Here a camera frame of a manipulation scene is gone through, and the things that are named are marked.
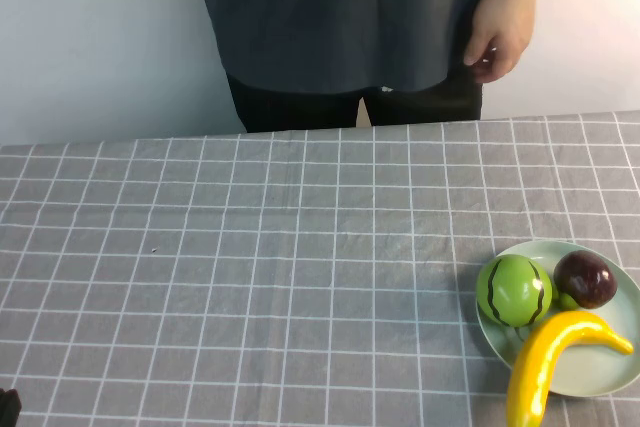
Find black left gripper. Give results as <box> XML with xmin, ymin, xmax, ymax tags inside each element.
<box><xmin>0</xmin><ymin>388</ymin><xmax>23</xmax><ymax>427</ymax></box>

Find yellow toy banana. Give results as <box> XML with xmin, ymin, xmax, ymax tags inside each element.
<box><xmin>505</xmin><ymin>310</ymin><xmax>635</xmax><ymax>427</ymax></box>

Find person's left hand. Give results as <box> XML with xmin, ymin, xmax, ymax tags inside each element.
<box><xmin>462</xmin><ymin>0</ymin><xmax>539</xmax><ymax>84</ymax></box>

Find grey white checked tablecloth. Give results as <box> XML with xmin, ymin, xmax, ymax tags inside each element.
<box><xmin>0</xmin><ymin>110</ymin><xmax>640</xmax><ymax>427</ymax></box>

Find black trousers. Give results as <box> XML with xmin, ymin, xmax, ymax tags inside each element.
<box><xmin>226</xmin><ymin>72</ymin><xmax>484</xmax><ymax>135</ymax></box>

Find grey shirt torso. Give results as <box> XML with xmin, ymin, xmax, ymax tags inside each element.
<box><xmin>189</xmin><ymin>0</ymin><xmax>504</xmax><ymax>95</ymax></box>

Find green striped watermelon toy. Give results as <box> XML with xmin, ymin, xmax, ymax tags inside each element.
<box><xmin>476</xmin><ymin>254</ymin><xmax>554</xmax><ymax>328</ymax></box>

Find small green fruit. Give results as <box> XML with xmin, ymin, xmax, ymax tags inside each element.
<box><xmin>551</xmin><ymin>286</ymin><xmax>581</xmax><ymax>311</ymax></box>

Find pale green round plate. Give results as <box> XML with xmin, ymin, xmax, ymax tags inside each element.
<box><xmin>474</xmin><ymin>240</ymin><xmax>640</xmax><ymax>398</ymax></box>

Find dark purple round fruit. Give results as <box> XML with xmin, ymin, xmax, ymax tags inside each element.
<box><xmin>553</xmin><ymin>249</ymin><xmax>619</xmax><ymax>309</ymax></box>

